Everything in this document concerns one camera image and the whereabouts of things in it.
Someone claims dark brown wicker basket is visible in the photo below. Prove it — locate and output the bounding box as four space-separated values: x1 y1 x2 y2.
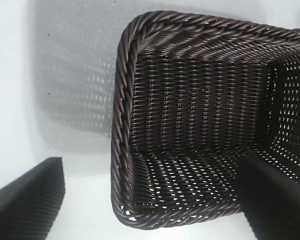
110 10 300 230

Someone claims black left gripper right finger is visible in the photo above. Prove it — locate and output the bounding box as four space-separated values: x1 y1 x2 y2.
236 154 300 240

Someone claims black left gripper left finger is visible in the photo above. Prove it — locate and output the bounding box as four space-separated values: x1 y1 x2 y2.
0 156 66 240

